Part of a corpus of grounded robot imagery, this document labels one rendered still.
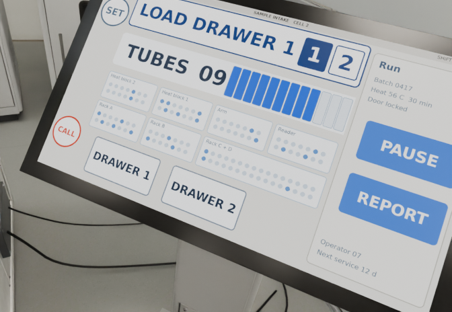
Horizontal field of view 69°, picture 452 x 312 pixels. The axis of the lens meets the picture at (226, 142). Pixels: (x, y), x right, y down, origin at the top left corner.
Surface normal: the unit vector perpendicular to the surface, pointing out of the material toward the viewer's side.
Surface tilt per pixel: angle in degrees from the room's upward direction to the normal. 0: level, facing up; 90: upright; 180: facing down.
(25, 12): 90
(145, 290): 0
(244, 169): 50
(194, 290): 90
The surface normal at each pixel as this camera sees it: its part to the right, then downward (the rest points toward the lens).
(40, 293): 0.14, -0.81
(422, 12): -0.90, 0.13
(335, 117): -0.18, -0.15
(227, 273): -0.36, 0.49
